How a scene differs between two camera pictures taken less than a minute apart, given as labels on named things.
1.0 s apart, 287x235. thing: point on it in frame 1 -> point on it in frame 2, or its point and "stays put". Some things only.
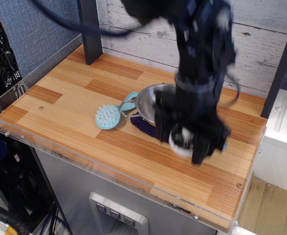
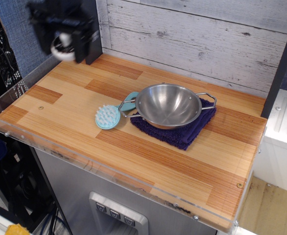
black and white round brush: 181,140 -> 61,47
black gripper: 197,111 -> 49,17
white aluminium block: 279,159 stays put
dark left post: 92,43 stays put
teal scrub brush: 107,117 stays put
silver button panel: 107,217 stays put
